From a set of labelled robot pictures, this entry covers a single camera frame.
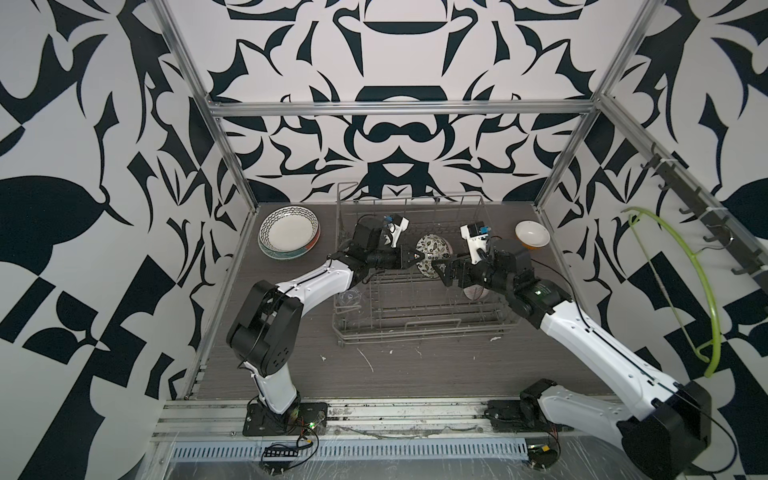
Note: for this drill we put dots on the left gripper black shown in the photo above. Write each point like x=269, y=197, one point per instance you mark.
x=401, y=257

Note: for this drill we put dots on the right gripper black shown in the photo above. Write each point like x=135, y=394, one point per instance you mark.
x=455, y=264

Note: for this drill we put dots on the black white patterned bowl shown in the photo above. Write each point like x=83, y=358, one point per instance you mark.
x=434, y=247

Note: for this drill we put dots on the grey wire dish rack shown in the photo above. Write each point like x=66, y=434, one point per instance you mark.
x=414, y=304

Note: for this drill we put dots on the clear faceted plastic cup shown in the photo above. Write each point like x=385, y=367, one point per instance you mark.
x=349, y=300

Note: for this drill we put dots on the pink ribbed bowl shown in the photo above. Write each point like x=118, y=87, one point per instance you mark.
x=475, y=292

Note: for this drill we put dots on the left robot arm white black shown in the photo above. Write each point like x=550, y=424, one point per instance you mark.
x=264, y=332

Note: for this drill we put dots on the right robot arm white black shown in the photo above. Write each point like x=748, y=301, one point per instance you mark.
x=660, y=424

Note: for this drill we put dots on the white orange small bowl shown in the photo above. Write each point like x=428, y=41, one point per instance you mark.
x=532, y=234

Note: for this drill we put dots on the zigzag rim white bowl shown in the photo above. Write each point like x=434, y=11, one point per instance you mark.
x=288, y=229

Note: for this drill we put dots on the teal red striped bowl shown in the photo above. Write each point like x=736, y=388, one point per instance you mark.
x=289, y=255

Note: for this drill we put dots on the small round black device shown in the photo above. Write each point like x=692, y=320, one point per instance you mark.
x=541, y=457

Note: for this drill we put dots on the black usb hub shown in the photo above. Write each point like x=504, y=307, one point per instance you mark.
x=280, y=453

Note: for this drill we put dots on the green plastic hanger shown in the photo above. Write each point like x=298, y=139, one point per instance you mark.
x=708, y=352

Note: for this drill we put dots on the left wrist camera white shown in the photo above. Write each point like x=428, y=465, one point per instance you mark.
x=394, y=226

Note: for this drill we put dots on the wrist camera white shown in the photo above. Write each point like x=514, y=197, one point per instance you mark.
x=394, y=226
x=477, y=237

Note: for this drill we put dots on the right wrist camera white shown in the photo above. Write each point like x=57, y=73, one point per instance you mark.
x=477, y=237

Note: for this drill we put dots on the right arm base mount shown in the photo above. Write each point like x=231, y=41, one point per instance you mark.
x=519, y=416

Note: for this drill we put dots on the white slotted cable duct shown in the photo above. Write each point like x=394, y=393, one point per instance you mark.
x=336, y=449

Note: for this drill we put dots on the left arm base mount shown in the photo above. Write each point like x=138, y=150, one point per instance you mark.
x=261, y=421

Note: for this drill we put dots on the aluminium frame bars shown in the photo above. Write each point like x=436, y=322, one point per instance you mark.
x=602, y=101

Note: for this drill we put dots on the black wall hook rail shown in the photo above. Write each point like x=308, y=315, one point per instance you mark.
x=725, y=231

